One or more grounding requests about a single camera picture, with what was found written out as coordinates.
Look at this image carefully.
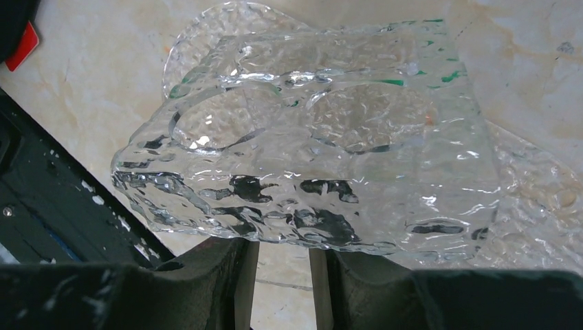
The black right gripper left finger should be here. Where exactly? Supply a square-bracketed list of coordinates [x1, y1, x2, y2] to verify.
[1, 237, 259, 329]

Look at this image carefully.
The clear textured plastic tray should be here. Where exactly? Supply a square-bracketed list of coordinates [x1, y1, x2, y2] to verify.
[111, 1, 582, 273]

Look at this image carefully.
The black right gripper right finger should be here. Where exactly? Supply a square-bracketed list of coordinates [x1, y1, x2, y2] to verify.
[309, 249, 582, 329]

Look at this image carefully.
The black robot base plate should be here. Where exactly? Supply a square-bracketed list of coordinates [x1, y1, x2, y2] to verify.
[1, 93, 173, 269]

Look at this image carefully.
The black cloth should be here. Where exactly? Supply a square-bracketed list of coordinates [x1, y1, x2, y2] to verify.
[1, 0, 40, 62]

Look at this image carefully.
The red tag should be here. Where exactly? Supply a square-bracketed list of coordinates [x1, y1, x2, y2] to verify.
[4, 21, 41, 72]

